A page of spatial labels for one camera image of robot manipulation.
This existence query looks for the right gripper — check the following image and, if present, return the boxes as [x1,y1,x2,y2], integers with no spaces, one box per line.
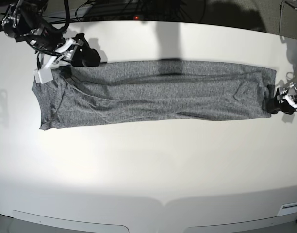
[36,33,101,70]

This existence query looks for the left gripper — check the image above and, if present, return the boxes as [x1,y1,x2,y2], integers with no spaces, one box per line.
[266,83,297,115]

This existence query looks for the grey long-sleeve T-shirt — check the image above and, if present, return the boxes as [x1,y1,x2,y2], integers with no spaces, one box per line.
[32,60,276,130]

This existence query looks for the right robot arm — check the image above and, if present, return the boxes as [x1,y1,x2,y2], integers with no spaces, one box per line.
[1,0,101,70]

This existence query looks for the black power strip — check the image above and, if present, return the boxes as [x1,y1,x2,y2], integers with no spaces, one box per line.
[77,12,180,22]

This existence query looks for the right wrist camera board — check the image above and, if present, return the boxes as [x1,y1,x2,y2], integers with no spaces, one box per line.
[33,68,53,84]

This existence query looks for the metal stand frame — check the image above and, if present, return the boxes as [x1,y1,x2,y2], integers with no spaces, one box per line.
[278,0,297,39]

